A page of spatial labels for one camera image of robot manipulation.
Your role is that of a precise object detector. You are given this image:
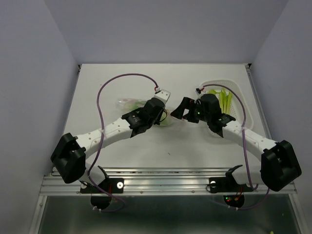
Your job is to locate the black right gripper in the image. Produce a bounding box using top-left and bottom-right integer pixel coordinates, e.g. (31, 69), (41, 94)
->
(169, 97), (210, 123)

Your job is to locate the aluminium rail frame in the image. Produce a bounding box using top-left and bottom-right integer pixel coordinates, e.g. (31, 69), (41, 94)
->
(30, 64), (303, 234)

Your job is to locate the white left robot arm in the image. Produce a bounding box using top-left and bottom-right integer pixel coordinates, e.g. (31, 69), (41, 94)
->
(51, 96), (168, 184)

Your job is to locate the white perforated plastic basket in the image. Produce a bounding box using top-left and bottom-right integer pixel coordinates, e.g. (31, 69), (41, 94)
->
(199, 79), (254, 129)

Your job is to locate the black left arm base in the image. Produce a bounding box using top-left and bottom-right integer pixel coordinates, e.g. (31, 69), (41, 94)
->
(79, 166), (125, 213)

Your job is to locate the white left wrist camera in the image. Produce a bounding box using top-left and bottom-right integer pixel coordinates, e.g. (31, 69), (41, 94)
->
(154, 89), (171, 105)

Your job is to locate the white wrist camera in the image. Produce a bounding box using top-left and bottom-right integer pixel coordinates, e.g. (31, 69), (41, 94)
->
(154, 89), (171, 105)
(195, 86), (205, 95)

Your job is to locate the clear pink-dotted zip bag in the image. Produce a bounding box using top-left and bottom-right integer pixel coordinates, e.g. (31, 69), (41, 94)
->
(116, 98), (181, 127)

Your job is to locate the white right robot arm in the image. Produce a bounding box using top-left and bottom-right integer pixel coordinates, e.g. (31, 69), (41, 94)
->
(171, 94), (302, 192)

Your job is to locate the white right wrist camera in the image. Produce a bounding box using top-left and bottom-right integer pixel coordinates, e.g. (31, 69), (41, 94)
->
(195, 86), (205, 95)

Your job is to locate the pale green fake cabbage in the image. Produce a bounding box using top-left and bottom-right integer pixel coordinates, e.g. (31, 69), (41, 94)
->
(157, 113), (173, 127)

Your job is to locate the yellow-green fake celery stalk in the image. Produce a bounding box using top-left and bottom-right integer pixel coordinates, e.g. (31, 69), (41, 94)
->
(208, 88), (233, 115)

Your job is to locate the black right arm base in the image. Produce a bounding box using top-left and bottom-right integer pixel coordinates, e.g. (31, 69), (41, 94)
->
(206, 165), (253, 210)

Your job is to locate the green fake lettuce leaf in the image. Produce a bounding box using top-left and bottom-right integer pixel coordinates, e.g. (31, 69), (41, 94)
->
(124, 101), (145, 112)

